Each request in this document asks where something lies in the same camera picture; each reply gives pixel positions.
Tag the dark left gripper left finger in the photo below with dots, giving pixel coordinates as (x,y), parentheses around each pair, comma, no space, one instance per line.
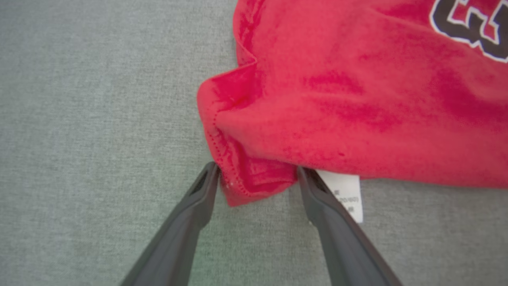
(178,238)

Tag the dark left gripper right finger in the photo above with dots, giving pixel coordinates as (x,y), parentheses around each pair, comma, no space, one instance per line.
(341,246)

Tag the red garment with white stripes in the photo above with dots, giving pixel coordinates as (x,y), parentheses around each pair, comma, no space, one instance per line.
(357,99)

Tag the grey fabric sofa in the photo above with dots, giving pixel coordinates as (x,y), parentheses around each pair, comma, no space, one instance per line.
(99,119)

